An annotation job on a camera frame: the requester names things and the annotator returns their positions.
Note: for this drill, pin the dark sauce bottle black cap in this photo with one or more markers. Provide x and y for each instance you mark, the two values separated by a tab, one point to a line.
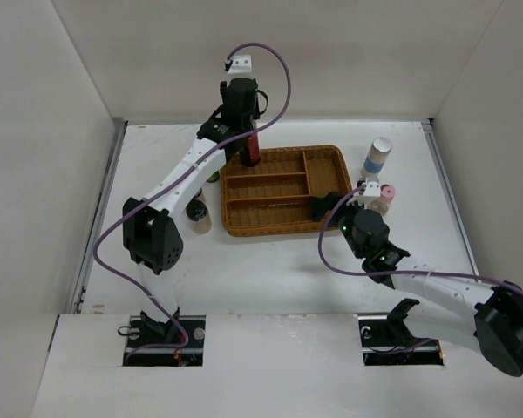
250	155

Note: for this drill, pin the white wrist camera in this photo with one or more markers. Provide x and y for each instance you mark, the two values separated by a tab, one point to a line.
238	65
368	191

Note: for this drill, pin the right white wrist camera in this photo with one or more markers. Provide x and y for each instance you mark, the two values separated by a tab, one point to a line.
368	191

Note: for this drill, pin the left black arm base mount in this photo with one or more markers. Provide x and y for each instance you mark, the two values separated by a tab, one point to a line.
152	343

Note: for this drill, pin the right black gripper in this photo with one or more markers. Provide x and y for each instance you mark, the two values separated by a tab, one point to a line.
319	205

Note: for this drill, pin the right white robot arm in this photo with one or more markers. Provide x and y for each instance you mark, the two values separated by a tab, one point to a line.
481	313

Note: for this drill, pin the black cap spice jar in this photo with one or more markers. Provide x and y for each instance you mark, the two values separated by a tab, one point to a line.
198	216

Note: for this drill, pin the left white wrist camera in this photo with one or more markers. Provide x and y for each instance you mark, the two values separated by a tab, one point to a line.
238	65

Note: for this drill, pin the white blue cylindrical shaker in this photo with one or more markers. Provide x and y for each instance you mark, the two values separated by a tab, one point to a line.
378	153

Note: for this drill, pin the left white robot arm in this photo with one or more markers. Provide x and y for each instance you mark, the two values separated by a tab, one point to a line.
150	235

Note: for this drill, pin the brown wicker divided tray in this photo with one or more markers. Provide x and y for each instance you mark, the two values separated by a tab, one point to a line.
273	197

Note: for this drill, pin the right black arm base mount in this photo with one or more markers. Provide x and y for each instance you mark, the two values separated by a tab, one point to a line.
387	341

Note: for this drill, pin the red chili sauce bottle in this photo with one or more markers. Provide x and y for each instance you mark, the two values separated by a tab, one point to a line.
213	178

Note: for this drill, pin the left metal table rail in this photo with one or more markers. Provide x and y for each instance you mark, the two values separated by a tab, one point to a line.
85	260

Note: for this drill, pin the pink cap spice jar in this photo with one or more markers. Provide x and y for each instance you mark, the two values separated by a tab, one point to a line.
383	203

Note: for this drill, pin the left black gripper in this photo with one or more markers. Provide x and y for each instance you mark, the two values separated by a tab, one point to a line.
254	115

